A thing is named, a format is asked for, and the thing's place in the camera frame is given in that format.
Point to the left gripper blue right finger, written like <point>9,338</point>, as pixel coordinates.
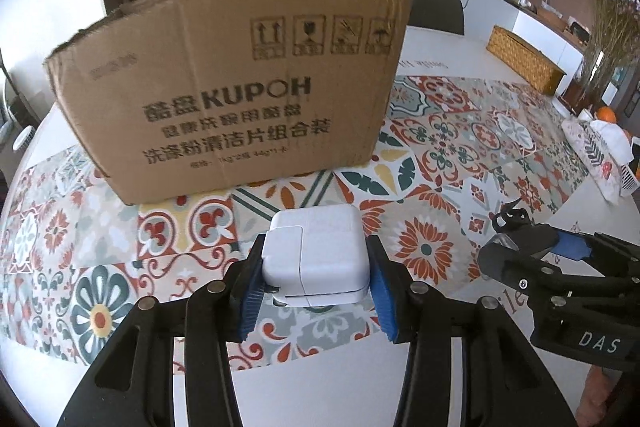
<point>413,312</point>

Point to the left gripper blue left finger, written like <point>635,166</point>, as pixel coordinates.
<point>221,312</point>

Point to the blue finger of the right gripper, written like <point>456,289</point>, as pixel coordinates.
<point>575,246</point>

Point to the black clip device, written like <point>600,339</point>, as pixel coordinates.
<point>511,218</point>

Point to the white square charger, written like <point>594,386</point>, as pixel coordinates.
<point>316,257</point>

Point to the floral fabric tissue pouch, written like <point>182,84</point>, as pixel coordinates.
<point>594,154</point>

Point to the oranges in basket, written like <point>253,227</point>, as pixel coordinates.
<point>606,124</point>

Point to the patterned table runner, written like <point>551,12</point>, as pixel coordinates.
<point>450,154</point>

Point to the woven rattan tissue box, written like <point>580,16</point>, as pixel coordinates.
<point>528,62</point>

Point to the dried flower vase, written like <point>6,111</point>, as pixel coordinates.
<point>613,43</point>

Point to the brown cardboard box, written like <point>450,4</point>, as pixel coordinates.
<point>177,97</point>

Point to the right dark dining chair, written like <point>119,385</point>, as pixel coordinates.
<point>442,15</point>

